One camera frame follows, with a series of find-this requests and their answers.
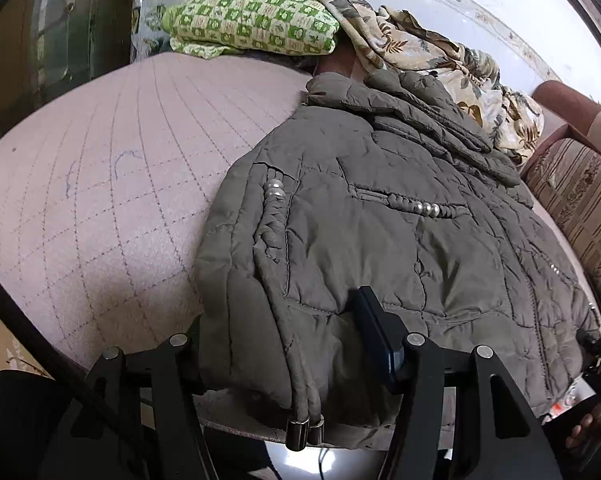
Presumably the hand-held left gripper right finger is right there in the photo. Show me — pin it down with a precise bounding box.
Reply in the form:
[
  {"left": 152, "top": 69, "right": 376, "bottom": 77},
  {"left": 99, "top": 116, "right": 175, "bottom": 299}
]
[{"left": 348, "top": 286, "right": 564, "bottom": 480}]

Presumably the green checked pillow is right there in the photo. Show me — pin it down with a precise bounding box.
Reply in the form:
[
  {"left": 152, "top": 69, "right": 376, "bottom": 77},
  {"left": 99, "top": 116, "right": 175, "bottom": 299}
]
[{"left": 161, "top": 0, "right": 342, "bottom": 58}]

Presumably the printed plastic sheet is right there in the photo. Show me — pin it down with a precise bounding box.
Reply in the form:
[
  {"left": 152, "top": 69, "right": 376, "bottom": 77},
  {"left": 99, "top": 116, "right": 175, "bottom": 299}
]
[{"left": 130, "top": 0, "right": 181, "bottom": 61}]

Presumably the wooden door with glass panel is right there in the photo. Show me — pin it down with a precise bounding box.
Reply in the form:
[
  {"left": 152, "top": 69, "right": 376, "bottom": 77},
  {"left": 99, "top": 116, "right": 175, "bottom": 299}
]
[{"left": 0, "top": 0, "right": 141, "bottom": 156}]

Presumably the grey quilted jacket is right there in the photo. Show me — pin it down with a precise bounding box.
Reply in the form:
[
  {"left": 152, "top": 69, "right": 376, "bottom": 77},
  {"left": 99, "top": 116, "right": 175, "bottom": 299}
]
[{"left": 193, "top": 71, "right": 601, "bottom": 451}]

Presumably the striped sofa backrest cushion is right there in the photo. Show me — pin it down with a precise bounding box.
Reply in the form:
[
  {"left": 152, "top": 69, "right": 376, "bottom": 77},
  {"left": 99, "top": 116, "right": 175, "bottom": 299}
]
[{"left": 523, "top": 137, "right": 601, "bottom": 333}]

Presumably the pink sofa armrest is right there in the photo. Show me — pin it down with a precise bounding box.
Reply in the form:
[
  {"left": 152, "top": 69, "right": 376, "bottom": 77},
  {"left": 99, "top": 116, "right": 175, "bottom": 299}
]
[{"left": 533, "top": 80, "right": 601, "bottom": 163}]

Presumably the person's right hand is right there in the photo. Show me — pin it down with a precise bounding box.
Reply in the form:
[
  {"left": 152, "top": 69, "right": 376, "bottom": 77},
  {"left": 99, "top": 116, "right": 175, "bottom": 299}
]
[{"left": 565, "top": 402, "right": 601, "bottom": 453}]

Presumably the black cable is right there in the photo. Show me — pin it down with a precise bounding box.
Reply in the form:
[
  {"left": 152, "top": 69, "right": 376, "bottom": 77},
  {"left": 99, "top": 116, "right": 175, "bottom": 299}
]
[{"left": 0, "top": 260, "right": 148, "bottom": 480}]

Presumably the person's left leg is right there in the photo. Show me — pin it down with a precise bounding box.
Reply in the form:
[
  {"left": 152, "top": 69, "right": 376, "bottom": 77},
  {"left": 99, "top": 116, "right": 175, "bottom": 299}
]
[{"left": 0, "top": 369, "right": 88, "bottom": 480}]

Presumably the leaf print blanket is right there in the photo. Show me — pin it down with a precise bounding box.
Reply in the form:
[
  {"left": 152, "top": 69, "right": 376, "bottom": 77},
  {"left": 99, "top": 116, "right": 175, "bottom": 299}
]
[{"left": 258, "top": 0, "right": 546, "bottom": 167}]

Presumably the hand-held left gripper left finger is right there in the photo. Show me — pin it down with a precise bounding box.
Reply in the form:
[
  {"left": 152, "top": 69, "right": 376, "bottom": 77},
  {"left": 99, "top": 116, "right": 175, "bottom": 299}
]
[{"left": 40, "top": 320, "right": 216, "bottom": 480}]

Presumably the reddish brown sofa cushion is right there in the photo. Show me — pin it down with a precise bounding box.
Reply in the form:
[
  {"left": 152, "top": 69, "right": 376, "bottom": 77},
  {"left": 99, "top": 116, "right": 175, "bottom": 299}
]
[{"left": 318, "top": 52, "right": 367, "bottom": 84}]

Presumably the cardboard box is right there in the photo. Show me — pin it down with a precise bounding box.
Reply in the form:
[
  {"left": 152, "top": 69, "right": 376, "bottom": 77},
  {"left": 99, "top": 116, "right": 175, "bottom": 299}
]
[{"left": 0, "top": 310, "right": 52, "bottom": 382}]

